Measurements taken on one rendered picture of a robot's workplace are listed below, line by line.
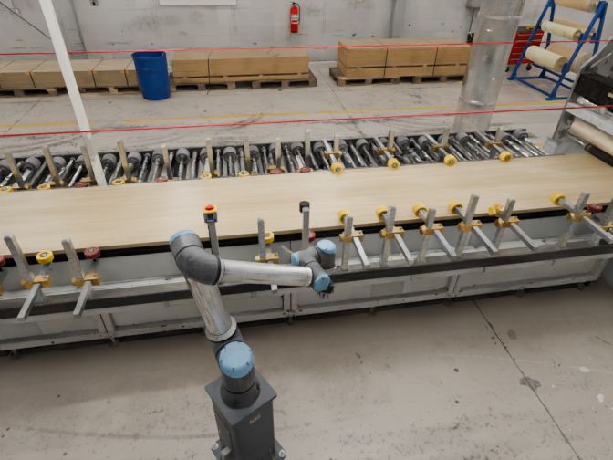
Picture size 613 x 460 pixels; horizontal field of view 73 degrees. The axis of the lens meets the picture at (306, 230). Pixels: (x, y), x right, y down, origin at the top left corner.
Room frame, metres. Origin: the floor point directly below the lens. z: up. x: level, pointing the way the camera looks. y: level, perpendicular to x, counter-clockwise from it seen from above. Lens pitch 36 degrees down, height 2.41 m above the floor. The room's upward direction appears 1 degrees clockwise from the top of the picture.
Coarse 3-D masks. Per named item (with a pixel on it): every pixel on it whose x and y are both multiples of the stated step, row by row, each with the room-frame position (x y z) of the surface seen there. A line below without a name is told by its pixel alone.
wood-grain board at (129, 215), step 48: (48, 192) 2.46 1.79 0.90; (96, 192) 2.47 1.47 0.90; (144, 192) 2.49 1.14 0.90; (192, 192) 2.50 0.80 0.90; (240, 192) 2.51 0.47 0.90; (288, 192) 2.53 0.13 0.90; (336, 192) 2.54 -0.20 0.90; (384, 192) 2.55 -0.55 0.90; (432, 192) 2.57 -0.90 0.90; (480, 192) 2.58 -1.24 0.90; (528, 192) 2.59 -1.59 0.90; (576, 192) 2.61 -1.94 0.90; (0, 240) 1.91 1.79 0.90; (48, 240) 1.92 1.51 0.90; (96, 240) 1.93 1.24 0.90; (144, 240) 1.94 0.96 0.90
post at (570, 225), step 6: (582, 192) 2.23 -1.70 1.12; (582, 198) 2.21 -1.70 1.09; (576, 204) 2.23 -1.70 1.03; (582, 204) 2.20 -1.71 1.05; (576, 210) 2.21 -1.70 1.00; (582, 210) 2.21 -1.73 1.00; (570, 222) 2.21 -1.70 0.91; (576, 222) 2.21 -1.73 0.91; (570, 228) 2.20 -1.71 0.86; (564, 234) 2.22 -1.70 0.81; (570, 234) 2.21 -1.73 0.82; (564, 240) 2.20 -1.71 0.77
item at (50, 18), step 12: (48, 0) 2.61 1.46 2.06; (48, 12) 2.59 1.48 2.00; (48, 24) 2.59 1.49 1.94; (60, 36) 2.62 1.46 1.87; (60, 48) 2.59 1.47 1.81; (60, 60) 2.59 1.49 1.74; (72, 72) 2.63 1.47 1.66; (72, 84) 2.59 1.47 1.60; (72, 96) 2.59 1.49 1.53; (84, 120) 2.60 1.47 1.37; (84, 132) 2.59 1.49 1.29; (96, 156) 2.60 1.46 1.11; (96, 168) 2.59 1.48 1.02
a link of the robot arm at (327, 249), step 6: (324, 240) 1.59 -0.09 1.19; (318, 246) 1.54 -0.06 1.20; (324, 246) 1.54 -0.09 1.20; (330, 246) 1.54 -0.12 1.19; (324, 252) 1.52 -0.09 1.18; (330, 252) 1.52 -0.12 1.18; (324, 258) 1.51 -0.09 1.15; (330, 258) 1.52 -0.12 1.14; (324, 264) 1.52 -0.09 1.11; (330, 264) 1.52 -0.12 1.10
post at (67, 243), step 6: (66, 240) 1.67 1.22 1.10; (66, 246) 1.66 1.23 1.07; (72, 246) 1.68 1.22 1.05; (66, 252) 1.66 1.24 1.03; (72, 252) 1.66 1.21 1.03; (72, 258) 1.66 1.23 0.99; (72, 264) 1.66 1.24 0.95; (78, 264) 1.68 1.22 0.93; (78, 270) 1.66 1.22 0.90; (78, 276) 1.66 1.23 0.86; (84, 276) 1.69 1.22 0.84
